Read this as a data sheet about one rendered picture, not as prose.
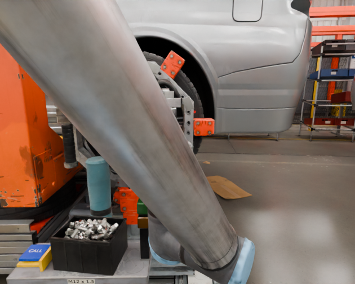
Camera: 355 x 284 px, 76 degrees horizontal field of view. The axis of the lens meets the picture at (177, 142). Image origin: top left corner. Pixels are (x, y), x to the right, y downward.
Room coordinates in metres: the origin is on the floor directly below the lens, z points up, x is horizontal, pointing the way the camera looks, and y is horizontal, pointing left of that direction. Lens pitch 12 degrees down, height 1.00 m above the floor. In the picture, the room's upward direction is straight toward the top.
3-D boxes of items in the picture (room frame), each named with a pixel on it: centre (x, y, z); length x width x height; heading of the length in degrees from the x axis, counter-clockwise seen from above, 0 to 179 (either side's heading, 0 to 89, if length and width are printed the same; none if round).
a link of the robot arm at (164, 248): (0.46, 0.01, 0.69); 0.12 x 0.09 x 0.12; 51
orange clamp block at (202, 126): (1.01, -0.11, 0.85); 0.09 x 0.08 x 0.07; 91
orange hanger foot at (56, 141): (1.31, 0.68, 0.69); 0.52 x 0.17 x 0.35; 1
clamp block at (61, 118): (0.79, 0.37, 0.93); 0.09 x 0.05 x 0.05; 1
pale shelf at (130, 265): (0.68, 0.31, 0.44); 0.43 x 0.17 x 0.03; 91
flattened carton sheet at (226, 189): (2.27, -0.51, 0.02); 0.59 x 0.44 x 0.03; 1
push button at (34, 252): (0.67, 0.48, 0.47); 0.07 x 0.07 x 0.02; 1
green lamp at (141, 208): (0.68, 0.11, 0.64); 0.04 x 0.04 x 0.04; 1
